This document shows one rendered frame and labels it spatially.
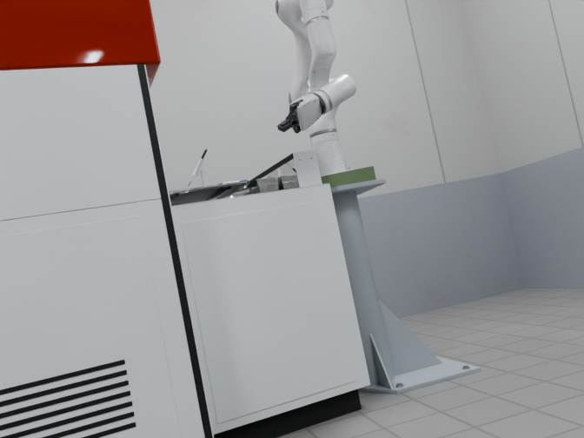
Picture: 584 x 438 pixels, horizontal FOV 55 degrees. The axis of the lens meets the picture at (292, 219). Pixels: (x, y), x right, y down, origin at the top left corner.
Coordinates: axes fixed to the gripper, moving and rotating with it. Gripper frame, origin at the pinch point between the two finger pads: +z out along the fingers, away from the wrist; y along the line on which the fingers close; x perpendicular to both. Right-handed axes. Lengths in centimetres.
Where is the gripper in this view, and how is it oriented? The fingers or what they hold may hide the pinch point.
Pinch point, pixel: (284, 126)
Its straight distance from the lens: 190.5
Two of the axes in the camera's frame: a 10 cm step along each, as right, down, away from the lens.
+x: 6.7, 4.0, -6.3
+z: -7.3, 5.5, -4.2
